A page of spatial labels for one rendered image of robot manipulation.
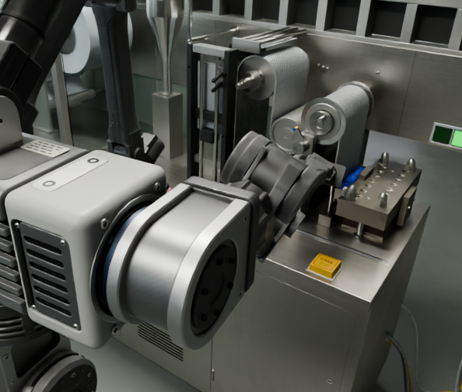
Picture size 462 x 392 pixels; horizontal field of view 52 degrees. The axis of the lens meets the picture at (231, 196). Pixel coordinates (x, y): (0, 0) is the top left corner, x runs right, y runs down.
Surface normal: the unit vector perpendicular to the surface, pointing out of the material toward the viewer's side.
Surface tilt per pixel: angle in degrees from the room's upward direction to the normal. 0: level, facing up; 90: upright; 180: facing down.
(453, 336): 0
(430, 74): 90
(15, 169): 0
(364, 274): 0
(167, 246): 25
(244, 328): 90
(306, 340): 90
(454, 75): 90
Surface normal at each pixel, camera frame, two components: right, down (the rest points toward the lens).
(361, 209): -0.55, 0.38
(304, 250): 0.04, -0.87
